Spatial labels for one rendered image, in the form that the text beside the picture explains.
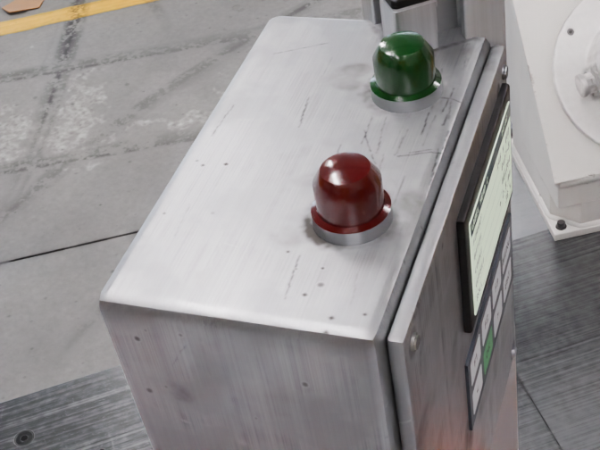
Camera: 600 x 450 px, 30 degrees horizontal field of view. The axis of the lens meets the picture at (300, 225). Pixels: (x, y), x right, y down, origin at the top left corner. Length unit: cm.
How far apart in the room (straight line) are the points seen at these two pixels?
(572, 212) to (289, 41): 87
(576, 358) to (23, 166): 210
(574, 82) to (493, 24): 81
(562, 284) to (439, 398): 86
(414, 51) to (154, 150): 257
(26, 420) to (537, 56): 67
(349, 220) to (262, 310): 4
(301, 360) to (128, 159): 262
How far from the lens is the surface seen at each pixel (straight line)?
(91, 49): 344
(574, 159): 125
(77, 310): 257
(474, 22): 44
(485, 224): 42
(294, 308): 34
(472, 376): 44
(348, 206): 34
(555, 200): 127
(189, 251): 36
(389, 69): 40
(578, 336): 119
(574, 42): 125
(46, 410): 123
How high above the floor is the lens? 171
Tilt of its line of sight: 41 degrees down
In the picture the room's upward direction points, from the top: 11 degrees counter-clockwise
